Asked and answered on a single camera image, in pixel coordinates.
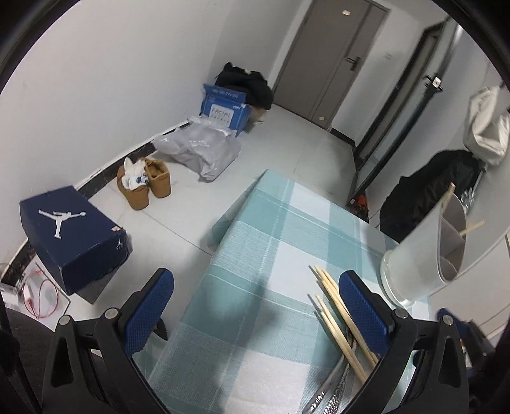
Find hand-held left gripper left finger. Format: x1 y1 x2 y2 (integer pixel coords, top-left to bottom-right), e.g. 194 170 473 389
42 268 175 414

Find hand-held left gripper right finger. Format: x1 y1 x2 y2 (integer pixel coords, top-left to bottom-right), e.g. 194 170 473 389
339 270 471 414

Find wooden chopstick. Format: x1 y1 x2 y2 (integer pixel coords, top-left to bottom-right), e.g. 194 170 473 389
306 295 369 385
458 220 485 236
316 265 347 307
310 266 379 365
316 295 377 369
440 183 456 210

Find white divided utensil holder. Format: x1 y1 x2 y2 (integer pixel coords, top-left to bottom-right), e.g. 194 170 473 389
380 195 508 308

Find metal slotted spoon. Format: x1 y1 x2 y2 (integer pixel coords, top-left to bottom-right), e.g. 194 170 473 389
302 338 353 414

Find teal checkered tablecloth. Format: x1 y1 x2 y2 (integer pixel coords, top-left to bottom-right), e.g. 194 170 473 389
147 169 431 414

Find navy shoe box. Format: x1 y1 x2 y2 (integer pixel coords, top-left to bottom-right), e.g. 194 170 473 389
19 185 132 296

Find small orange object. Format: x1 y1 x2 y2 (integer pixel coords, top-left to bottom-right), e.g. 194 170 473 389
346 193 370 218

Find clear plastic container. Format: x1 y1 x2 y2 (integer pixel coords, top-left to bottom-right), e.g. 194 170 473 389
0 259 73 320

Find white socks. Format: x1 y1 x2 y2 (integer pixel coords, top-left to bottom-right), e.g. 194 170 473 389
123 157 149 190

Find black hanging jacket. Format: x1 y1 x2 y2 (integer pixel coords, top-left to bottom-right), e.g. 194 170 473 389
379 149 485 243

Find grey plastic bag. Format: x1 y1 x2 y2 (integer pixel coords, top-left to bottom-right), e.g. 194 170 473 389
153 117 242 183

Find dark framed glass door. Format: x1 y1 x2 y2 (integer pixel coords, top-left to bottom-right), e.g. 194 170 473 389
350 20 459 197

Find blue cardboard box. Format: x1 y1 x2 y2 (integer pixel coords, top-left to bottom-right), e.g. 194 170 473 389
199 83 251 138

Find white hanging garment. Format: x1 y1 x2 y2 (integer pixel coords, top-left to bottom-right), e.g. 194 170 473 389
465 85 510 167

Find black clothing pile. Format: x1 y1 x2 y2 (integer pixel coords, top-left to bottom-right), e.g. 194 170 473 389
215 62 274 110

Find grey door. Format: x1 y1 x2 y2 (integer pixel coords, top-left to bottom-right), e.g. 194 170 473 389
273 0 389 130

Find clear bag with red cable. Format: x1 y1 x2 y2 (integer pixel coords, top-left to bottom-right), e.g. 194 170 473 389
21 268 61 319

